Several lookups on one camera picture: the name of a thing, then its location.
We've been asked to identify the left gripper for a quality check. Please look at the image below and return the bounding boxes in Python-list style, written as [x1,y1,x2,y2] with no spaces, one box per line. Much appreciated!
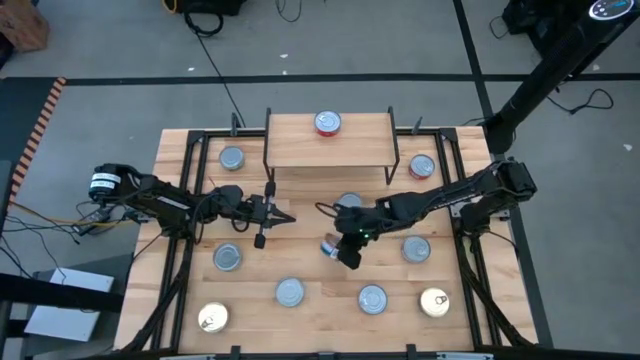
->
[247,180,297,250]

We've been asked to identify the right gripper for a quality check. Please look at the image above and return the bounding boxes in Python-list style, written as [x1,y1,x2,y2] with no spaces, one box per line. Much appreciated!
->
[333,207,381,271]

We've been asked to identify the gold-top blue-label can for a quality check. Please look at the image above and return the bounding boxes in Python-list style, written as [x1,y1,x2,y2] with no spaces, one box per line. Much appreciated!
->
[319,233,344,261]
[197,301,230,334]
[419,286,451,319]

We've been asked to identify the red-label seafood can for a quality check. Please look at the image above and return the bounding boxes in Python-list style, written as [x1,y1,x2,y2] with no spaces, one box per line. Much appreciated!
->
[357,284,389,316]
[408,153,437,181]
[401,234,432,265]
[313,109,343,138]

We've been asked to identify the green-label tuna can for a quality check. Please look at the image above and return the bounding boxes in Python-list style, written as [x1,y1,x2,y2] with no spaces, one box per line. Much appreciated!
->
[212,242,244,273]
[337,191,364,209]
[274,277,306,308]
[218,145,246,172]

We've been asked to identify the wooden shelf black metal legs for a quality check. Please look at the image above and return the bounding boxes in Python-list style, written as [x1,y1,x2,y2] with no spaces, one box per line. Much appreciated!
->
[263,106,402,187]

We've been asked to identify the black power adapter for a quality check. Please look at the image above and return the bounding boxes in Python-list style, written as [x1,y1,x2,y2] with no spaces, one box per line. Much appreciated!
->
[71,207,114,236]

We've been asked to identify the black floor device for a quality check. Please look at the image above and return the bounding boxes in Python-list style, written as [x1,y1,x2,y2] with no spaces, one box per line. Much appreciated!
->
[162,0,249,16]

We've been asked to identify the white flat box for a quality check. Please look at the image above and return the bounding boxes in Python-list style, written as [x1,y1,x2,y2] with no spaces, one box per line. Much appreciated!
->
[23,267,115,344]

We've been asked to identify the black beam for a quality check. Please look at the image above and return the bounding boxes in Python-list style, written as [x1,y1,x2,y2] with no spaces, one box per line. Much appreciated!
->
[0,272,126,315]

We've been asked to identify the black tower round display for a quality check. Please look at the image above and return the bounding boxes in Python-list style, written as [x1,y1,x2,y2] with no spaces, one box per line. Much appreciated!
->
[483,0,640,156]

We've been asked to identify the black equipment pile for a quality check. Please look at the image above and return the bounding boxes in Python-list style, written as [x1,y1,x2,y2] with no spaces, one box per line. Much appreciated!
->
[501,0,591,56]

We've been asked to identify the black mat orange-striped edge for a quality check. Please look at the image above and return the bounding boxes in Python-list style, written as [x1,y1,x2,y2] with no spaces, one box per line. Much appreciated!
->
[0,76,69,206]

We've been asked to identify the brown cardboard box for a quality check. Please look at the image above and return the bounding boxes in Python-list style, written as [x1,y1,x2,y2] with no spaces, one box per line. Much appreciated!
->
[0,0,51,54]

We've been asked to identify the black aluminium table frame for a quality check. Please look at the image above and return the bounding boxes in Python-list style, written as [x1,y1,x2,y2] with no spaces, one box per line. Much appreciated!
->
[112,112,541,360]

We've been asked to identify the long black floor cable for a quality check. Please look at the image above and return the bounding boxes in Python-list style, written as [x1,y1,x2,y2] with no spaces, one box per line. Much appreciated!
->
[196,33,247,130]

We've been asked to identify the coiled black cable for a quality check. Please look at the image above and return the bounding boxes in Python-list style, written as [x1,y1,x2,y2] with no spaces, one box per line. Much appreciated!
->
[182,10,225,40]

